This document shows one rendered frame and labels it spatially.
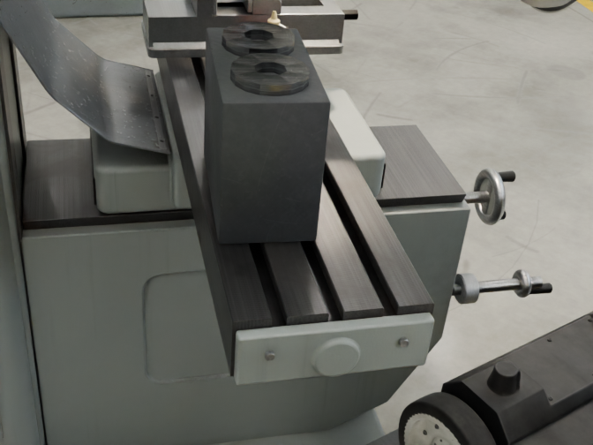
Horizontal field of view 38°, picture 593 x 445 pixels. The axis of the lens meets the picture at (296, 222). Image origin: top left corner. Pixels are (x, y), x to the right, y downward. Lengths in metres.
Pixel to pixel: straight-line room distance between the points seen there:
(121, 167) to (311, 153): 0.50
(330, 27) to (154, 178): 0.42
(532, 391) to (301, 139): 0.66
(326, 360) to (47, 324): 0.72
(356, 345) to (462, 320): 1.58
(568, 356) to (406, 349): 0.62
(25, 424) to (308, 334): 0.83
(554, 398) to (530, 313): 1.16
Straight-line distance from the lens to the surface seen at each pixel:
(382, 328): 0.94
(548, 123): 3.75
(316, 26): 1.54
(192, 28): 1.50
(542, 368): 1.51
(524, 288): 1.74
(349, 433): 1.85
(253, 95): 0.94
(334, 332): 0.93
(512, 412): 1.39
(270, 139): 0.95
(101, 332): 1.57
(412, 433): 1.47
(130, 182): 1.40
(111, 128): 1.38
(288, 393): 1.75
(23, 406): 1.62
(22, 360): 1.56
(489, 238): 2.88
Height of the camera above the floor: 1.55
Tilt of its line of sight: 34 degrees down
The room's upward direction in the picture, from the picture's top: 5 degrees clockwise
